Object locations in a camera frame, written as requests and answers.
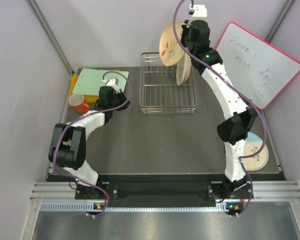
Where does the green cream floral plate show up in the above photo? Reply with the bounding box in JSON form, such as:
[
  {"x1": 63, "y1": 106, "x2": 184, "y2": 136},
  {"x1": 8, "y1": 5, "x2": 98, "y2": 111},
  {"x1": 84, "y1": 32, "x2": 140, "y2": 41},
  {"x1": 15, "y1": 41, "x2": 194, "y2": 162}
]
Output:
[{"x1": 176, "y1": 55, "x2": 188, "y2": 86}]

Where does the beige bird plate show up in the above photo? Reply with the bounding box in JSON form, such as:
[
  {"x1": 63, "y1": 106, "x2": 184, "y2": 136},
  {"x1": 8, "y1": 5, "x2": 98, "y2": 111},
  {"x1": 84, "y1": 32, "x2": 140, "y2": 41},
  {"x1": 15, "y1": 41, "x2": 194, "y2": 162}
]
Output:
[{"x1": 183, "y1": 55, "x2": 192, "y2": 84}]

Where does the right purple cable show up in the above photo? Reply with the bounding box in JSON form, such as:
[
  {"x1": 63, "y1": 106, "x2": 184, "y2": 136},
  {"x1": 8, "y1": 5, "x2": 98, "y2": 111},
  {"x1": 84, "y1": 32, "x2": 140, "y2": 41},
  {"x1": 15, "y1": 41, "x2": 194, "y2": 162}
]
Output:
[{"x1": 172, "y1": 0, "x2": 268, "y2": 217}]

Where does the yellow cutting board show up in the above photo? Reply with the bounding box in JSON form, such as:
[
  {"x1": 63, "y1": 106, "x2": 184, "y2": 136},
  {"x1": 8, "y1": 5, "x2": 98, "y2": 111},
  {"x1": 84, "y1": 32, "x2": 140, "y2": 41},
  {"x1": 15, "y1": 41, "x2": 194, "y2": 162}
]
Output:
[{"x1": 69, "y1": 75, "x2": 99, "y2": 104}]

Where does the aluminium frame rail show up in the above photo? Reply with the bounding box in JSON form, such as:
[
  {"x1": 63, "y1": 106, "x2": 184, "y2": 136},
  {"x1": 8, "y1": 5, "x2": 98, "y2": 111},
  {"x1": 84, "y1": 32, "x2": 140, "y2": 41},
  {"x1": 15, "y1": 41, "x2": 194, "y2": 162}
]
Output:
[{"x1": 30, "y1": 181, "x2": 300, "y2": 202}]

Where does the grey slotted cable duct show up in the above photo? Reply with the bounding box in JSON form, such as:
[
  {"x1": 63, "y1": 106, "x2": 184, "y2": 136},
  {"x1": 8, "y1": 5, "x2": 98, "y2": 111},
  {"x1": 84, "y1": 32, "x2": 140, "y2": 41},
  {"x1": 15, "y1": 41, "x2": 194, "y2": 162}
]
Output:
[{"x1": 39, "y1": 201, "x2": 246, "y2": 213}]

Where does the purple cable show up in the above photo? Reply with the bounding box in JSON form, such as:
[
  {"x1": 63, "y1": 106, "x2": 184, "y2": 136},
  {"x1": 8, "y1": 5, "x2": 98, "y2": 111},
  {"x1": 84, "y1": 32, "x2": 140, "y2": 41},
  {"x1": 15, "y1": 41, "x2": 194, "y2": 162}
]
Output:
[
  {"x1": 51, "y1": 71, "x2": 132, "y2": 220},
  {"x1": 172, "y1": 0, "x2": 268, "y2": 217}
]

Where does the green plastic cutting board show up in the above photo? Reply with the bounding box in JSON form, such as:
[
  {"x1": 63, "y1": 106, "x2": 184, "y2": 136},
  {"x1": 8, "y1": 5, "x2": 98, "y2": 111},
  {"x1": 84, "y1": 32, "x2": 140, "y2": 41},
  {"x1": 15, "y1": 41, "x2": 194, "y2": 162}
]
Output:
[{"x1": 72, "y1": 68, "x2": 127, "y2": 96}]

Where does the pink framed whiteboard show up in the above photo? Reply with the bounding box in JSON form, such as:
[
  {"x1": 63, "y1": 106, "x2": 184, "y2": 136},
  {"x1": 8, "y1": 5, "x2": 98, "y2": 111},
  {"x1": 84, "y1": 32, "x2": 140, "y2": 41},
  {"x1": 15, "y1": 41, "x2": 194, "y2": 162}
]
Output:
[{"x1": 216, "y1": 22, "x2": 300, "y2": 110}]

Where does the orange ceramic mug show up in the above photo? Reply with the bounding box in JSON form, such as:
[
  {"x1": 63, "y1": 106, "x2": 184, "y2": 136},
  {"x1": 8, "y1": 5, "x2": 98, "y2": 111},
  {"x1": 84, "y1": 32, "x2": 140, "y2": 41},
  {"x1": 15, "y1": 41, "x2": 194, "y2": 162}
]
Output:
[{"x1": 68, "y1": 93, "x2": 90, "y2": 114}]

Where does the blue cream plate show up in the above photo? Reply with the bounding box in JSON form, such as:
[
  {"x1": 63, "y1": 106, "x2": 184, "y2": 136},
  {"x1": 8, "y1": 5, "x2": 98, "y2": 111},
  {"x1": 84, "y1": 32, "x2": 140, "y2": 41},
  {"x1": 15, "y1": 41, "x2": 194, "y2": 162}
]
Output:
[{"x1": 242, "y1": 132, "x2": 269, "y2": 172}]

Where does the beige branch plate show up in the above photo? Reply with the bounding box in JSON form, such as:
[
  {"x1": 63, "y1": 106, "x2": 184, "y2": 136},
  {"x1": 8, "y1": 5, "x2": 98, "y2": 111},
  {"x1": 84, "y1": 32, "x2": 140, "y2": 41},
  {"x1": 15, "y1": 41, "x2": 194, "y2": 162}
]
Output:
[{"x1": 159, "y1": 22, "x2": 184, "y2": 67}]

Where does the metal wire dish rack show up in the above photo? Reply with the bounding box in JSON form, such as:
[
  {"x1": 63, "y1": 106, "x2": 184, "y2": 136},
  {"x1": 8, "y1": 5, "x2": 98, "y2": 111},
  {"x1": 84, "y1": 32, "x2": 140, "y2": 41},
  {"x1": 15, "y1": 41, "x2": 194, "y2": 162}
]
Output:
[{"x1": 139, "y1": 52, "x2": 199, "y2": 114}]

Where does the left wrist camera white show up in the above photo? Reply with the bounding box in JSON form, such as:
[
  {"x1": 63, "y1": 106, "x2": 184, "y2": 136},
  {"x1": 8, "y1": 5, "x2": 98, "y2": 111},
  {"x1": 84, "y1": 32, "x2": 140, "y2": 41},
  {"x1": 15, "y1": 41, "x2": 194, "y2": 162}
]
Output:
[{"x1": 102, "y1": 77, "x2": 121, "y2": 94}]

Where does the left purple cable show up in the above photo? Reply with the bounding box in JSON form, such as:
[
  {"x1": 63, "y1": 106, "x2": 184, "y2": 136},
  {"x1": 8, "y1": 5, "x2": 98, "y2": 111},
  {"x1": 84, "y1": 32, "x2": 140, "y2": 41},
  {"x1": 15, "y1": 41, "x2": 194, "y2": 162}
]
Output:
[{"x1": 51, "y1": 71, "x2": 132, "y2": 220}]

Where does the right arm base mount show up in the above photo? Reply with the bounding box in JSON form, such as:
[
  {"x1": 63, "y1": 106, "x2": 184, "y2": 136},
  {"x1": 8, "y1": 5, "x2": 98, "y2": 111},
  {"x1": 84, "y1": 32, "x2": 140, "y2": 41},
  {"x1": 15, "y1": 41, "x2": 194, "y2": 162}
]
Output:
[{"x1": 207, "y1": 181, "x2": 251, "y2": 202}]

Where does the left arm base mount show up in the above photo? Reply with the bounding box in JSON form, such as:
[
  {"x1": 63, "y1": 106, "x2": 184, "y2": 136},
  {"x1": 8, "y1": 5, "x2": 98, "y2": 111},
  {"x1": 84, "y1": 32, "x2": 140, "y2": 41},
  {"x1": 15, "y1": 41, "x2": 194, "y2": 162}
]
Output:
[{"x1": 74, "y1": 182, "x2": 119, "y2": 200}]

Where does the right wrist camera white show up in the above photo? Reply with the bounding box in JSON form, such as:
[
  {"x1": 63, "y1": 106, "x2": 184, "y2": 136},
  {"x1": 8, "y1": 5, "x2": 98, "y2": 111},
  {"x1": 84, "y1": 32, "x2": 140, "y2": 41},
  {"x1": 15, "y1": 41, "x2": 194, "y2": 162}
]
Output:
[{"x1": 186, "y1": 4, "x2": 208, "y2": 28}]

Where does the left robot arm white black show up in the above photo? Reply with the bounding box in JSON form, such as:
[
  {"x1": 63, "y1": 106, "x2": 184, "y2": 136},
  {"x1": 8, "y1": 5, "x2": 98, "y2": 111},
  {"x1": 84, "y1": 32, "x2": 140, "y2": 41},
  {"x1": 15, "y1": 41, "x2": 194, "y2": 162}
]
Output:
[{"x1": 48, "y1": 83, "x2": 130, "y2": 199}]

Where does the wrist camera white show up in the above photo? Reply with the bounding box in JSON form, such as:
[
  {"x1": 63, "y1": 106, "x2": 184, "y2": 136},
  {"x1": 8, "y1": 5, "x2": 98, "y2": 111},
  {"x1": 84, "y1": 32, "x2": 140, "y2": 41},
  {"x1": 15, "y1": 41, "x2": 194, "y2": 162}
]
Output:
[
  {"x1": 102, "y1": 77, "x2": 121, "y2": 94},
  {"x1": 186, "y1": 4, "x2": 208, "y2": 28}
]

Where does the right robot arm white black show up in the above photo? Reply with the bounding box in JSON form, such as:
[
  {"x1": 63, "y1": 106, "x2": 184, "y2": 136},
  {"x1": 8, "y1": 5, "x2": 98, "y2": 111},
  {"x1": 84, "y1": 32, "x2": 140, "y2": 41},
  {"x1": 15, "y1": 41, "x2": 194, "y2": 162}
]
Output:
[{"x1": 181, "y1": 20, "x2": 257, "y2": 198}]

